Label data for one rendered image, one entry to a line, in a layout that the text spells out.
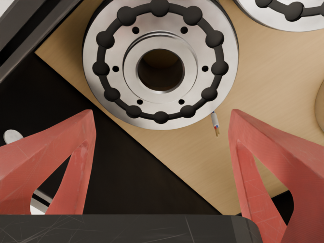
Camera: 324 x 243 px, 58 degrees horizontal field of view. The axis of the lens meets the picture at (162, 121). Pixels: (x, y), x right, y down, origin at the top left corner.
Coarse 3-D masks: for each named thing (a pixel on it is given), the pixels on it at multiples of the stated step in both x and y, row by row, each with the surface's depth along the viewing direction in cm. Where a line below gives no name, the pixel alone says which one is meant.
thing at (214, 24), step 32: (128, 0) 17; (160, 0) 17; (192, 0) 16; (96, 32) 18; (128, 32) 18; (192, 32) 18; (224, 32) 18; (96, 64) 19; (224, 64) 19; (96, 96) 20; (128, 96) 20; (192, 96) 20; (224, 96) 20; (160, 128) 22
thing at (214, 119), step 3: (213, 111) 22; (213, 114) 21; (213, 117) 21; (216, 117) 21; (213, 120) 21; (216, 120) 21; (213, 123) 20; (216, 123) 20; (213, 126) 20; (216, 126) 20; (216, 132) 20; (216, 135) 19
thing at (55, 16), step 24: (24, 0) 10; (48, 0) 11; (72, 0) 10; (0, 24) 11; (24, 24) 11; (48, 24) 11; (0, 48) 11; (24, 48) 11; (0, 72) 12; (48, 192) 16
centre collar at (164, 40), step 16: (160, 32) 17; (128, 48) 18; (144, 48) 18; (160, 48) 18; (176, 48) 18; (192, 48) 18; (128, 64) 18; (192, 64) 18; (128, 80) 19; (192, 80) 19; (144, 96) 20; (160, 96) 20; (176, 96) 20
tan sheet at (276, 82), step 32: (96, 0) 20; (224, 0) 20; (64, 32) 21; (256, 32) 21; (288, 32) 21; (320, 32) 21; (64, 64) 22; (160, 64) 22; (256, 64) 22; (288, 64) 22; (320, 64) 22; (256, 96) 24; (288, 96) 24; (128, 128) 26; (192, 128) 26; (224, 128) 26; (288, 128) 26; (320, 128) 26; (160, 160) 28; (192, 160) 28; (224, 160) 28; (256, 160) 28; (224, 192) 31
